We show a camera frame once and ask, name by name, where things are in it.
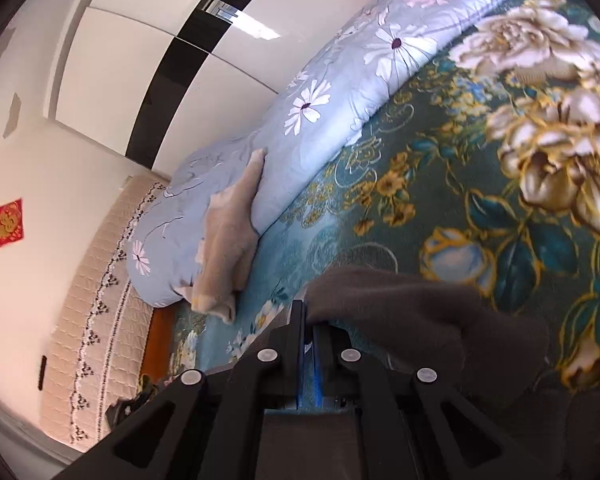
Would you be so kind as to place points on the light blue floral duvet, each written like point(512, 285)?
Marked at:
point(305, 160)

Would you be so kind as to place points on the teal floral blanket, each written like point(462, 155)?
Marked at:
point(405, 185)

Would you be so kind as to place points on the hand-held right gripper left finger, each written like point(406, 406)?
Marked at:
point(300, 375)

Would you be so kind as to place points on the white wardrobe with black stripe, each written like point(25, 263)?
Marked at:
point(120, 85)

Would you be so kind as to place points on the red square wall decoration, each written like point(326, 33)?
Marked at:
point(5, 224)

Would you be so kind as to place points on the beige quilted headboard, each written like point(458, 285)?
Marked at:
point(95, 310)

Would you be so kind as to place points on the dark object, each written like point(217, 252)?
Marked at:
point(135, 405)

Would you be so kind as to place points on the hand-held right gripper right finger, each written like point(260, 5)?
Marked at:
point(319, 370)

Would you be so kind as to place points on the wooden bed frame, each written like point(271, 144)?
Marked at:
point(157, 340)

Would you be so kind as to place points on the black wall switch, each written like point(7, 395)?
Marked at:
point(42, 373)

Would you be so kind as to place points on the pale pink fleece garment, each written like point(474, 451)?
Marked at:
point(225, 240)

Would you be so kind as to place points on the dark grey pants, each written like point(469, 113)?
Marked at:
point(430, 320)

